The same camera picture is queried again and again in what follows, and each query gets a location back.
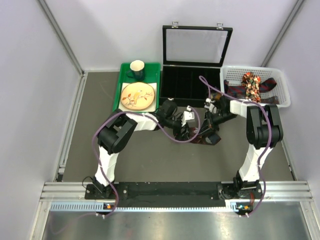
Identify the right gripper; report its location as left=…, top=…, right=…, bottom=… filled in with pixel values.
left=198, top=110, right=238, bottom=137

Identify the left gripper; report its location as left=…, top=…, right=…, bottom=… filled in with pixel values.
left=165, top=115, right=190, bottom=142

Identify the dark red patterned tie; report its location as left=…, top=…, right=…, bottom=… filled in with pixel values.
left=191, top=127, right=221, bottom=146

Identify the brown tie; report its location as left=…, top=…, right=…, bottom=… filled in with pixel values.
left=207, top=87, right=223, bottom=101

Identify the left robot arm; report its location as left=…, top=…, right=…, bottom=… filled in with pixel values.
left=92, top=100, right=195, bottom=199

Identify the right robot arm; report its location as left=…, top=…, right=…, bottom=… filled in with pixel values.
left=203, top=96, right=284, bottom=200

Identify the red navy striped tie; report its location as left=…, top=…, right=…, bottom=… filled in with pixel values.
left=223, top=78, right=277, bottom=97

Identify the floral colourful tie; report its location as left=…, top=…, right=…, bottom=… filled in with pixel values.
left=241, top=72, right=261, bottom=103

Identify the bird pattern plate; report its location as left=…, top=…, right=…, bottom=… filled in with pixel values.
left=120, top=82, right=156, bottom=111

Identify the dark maroon tie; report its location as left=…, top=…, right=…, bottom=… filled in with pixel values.
left=260, top=96, right=280, bottom=105

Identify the green plastic tray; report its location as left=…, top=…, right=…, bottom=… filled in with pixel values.
left=112, top=63, right=161, bottom=110

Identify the black glass-lid display box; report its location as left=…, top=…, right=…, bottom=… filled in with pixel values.
left=159, top=23, right=233, bottom=108

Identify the white plastic basket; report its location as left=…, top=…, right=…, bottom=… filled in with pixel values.
left=220, top=65, right=291, bottom=108

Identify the dark green mug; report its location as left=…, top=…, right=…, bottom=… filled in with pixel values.
left=126, top=60, right=145, bottom=82

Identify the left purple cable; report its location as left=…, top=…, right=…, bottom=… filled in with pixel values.
left=91, top=107, right=201, bottom=220

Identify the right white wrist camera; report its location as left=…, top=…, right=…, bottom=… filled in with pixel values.
left=204, top=98, right=217, bottom=114

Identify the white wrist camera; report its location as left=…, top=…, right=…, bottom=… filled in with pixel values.
left=181, top=105, right=195, bottom=127
left=204, top=98, right=217, bottom=114

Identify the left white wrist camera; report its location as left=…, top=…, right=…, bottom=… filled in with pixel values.
left=181, top=105, right=195, bottom=127

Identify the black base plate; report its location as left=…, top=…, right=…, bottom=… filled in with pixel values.
left=85, top=180, right=263, bottom=201

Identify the slotted cable duct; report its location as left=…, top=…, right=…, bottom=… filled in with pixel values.
left=49, top=200, right=250, bottom=213

